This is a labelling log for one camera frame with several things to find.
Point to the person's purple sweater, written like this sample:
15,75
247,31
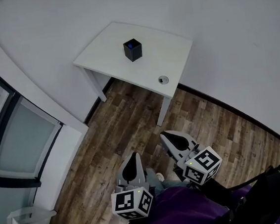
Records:
180,211

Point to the black baseboard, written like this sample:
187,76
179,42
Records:
99,101
234,109

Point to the black square pen holder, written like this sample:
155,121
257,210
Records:
135,53

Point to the white pen with blue cap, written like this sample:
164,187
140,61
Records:
129,45

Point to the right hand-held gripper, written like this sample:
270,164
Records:
202,164

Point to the person's white shoe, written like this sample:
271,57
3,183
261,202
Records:
159,176

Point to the person's right forearm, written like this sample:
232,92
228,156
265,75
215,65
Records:
218,195

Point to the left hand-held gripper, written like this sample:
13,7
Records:
125,201

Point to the person's jeans leg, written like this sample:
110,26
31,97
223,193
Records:
154,183

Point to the white table leg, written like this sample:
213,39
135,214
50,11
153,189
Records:
95,85
163,111

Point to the black framed glass window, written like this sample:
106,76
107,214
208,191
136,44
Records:
20,136

